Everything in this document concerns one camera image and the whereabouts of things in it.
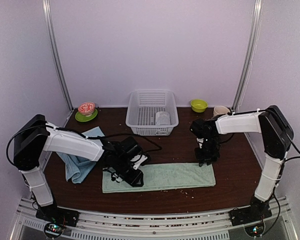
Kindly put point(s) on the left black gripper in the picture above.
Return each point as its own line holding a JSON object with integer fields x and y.
{"x": 134, "y": 180}

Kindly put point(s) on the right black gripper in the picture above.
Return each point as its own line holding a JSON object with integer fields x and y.
{"x": 202, "y": 159}

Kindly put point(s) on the green panda towel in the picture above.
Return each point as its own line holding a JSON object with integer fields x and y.
{"x": 163, "y": 177}

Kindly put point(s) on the light blue towel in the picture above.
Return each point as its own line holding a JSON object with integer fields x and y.
{"x": 77, "y": 167}

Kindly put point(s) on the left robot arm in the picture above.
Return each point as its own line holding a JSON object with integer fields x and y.
{"x": 38, "y": 135}

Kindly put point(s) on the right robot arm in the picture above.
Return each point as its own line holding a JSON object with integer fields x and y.
{"x": 277, "y": 137}

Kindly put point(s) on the cream printed mug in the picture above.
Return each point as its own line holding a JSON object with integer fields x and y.
{"x": 220, "y": 110}

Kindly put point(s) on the lime green bowl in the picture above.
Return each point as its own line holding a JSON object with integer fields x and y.
{"x": 198, "y": 105}

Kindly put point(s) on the rolled grey towel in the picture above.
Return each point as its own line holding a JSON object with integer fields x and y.
{"x": 162, "y": 118}

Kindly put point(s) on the green plate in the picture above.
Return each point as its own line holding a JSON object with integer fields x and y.
{"x": 83, "y": 118}

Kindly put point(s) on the red patterned bowl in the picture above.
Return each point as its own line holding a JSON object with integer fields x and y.
{"x": 87, "y": 108}

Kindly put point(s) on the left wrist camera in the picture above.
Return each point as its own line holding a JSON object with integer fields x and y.
{"x": 138, "y": 161}

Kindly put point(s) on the front aluminium rail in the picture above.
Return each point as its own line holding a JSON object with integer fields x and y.
{"x": 211, "y": 225}

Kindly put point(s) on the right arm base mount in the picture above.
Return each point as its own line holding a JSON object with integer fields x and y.
{"x": 250, "y": 217}

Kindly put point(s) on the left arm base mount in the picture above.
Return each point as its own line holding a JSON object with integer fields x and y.
{"x": 62, "y": 218}

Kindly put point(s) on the right aluminium frame post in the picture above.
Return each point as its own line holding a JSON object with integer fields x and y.
{"x": 251, "y": 47}

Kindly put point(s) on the aluminium frame post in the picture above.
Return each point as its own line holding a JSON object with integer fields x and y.
{"x": 251, "y": 47}
{"x": 46, "y": 5}

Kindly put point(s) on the left aluminium frame post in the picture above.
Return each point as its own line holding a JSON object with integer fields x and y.
{"x": 46, "y": 5}

